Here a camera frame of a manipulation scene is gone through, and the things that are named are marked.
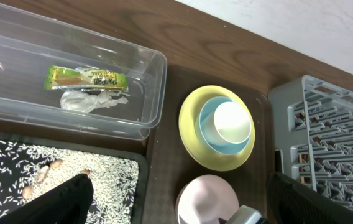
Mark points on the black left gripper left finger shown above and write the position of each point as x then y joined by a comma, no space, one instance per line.
67,203

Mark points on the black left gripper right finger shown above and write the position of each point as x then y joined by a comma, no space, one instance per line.
293,202

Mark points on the white rice bowl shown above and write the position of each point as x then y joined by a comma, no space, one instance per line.
206,199

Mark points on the white tissue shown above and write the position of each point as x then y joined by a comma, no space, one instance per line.
84,102

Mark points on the green yellow snack wrapper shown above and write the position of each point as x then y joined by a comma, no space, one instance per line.
62,78

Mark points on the black waste tray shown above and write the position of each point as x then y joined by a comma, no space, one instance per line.
142,186

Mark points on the grey dishwasher rack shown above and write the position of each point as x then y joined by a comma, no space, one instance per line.
313,133

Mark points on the pile of rice grains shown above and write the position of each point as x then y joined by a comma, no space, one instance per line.
114,180

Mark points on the yellow plate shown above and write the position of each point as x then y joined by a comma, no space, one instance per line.
198,150

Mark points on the white cup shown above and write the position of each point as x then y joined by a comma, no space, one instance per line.
232,123

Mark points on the dark brown tray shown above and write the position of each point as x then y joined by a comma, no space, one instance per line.
171,167

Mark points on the light blue bowl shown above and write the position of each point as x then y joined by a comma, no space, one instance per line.
207,140

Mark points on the clear plastic bin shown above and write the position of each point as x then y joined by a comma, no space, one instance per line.
30,44

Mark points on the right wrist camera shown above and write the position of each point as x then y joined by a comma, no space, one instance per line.
247,215

